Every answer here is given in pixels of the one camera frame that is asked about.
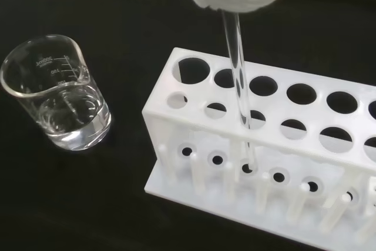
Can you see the white test tube rack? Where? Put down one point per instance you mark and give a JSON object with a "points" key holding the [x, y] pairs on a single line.
{"points": [[293, 174]]}

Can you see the black bench cloth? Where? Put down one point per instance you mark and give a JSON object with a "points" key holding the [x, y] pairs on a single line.
{"points": [[88, 204]]}

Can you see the clear glass beaker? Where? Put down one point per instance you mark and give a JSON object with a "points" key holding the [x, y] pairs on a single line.
{"points": [[67, 115]]}

